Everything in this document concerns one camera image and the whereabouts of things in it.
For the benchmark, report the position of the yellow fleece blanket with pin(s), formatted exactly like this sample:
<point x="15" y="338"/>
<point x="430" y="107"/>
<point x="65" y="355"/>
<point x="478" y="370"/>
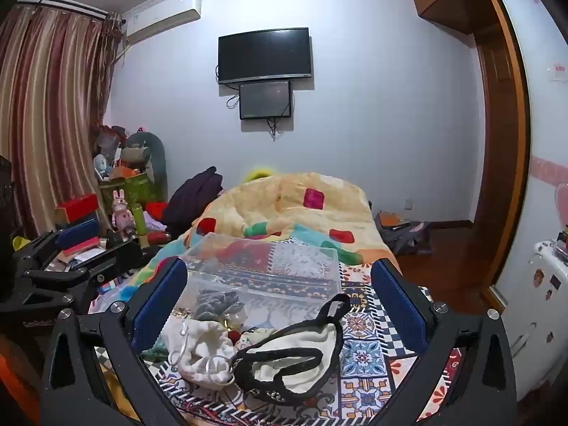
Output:
<point x="284" y="206"/>

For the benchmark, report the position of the white wall socket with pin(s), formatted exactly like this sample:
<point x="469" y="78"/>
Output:
<point x="409" y="204"/>

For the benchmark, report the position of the green cylinder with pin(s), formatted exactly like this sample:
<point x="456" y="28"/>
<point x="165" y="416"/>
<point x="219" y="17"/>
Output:
<point x="140" y="221"/>

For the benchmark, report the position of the grey backpack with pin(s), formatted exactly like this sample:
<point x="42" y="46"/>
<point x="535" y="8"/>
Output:
<point x="401" y="230"/>

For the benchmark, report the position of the green gift box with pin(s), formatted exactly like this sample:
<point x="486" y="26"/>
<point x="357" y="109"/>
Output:
<point x="131" y="191"/>

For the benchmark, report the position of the red box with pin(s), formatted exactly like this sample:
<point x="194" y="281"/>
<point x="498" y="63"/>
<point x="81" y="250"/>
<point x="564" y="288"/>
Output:
<point x="77" y="207"/>

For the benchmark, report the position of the white air conditioner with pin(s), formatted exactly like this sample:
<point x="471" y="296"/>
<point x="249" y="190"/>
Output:
<point x="162" y="15"/>

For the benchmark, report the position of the patterned bed sheet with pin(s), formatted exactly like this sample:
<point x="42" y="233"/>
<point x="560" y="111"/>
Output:
<point x="364" y="364"/>

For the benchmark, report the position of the small colourful patterned cloth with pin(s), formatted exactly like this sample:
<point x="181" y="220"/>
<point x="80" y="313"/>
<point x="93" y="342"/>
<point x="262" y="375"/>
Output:
<point x="256" y="336"/>

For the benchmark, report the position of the curtain rail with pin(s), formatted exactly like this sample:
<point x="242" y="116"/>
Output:
<point x="66" y="5"/>

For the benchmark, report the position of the clear plastic storage box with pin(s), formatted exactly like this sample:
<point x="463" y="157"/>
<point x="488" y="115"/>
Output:
<point x="266" y="270"/>

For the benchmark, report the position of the dark jacket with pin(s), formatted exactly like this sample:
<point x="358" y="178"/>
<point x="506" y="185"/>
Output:
<point x="191" y="202"/>

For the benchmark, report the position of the wooden wardrobe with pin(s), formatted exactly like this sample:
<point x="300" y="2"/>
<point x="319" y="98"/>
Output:
<point x="497" y="120"/>

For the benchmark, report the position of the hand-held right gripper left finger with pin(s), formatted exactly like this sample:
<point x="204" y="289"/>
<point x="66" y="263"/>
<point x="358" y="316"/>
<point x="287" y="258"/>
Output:
<point x="159" y="306"/>

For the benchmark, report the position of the grey socks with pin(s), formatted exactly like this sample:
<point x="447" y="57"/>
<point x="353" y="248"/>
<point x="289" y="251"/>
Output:
<point x="219" y="304"/>

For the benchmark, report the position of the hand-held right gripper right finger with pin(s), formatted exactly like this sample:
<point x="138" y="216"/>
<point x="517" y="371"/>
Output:
<point x="399" y="310"/>

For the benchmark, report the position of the pink rabbit toy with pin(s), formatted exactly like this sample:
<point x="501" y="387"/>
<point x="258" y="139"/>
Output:
<point x="120" y="215"/>

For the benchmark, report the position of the black wall television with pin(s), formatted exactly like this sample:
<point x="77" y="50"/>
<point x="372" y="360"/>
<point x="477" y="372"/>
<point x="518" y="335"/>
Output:
<point x="264" y="55"/>

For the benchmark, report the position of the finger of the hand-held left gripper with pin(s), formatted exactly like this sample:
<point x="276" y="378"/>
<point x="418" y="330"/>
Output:
<point x="77" y="233"/>
<point x="116" y="255"/>

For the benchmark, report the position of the grey plush toy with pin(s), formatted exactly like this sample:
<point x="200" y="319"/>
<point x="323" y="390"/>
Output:
<point x="146" y="155"/>

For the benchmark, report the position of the striped brown curtain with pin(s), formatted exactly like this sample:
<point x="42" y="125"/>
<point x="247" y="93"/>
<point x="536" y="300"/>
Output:
<point x="49" y="111"/>

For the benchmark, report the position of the white underwear with black trim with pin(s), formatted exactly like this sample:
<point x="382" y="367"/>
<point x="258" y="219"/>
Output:
<point x="288" y="357"/>

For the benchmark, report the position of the white fridge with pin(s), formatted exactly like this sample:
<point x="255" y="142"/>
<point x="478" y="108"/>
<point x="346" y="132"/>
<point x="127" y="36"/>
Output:
<point x="537" y="315"/>

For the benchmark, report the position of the small black wall monitor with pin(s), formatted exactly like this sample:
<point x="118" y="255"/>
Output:
<point x="265" y="100"/>

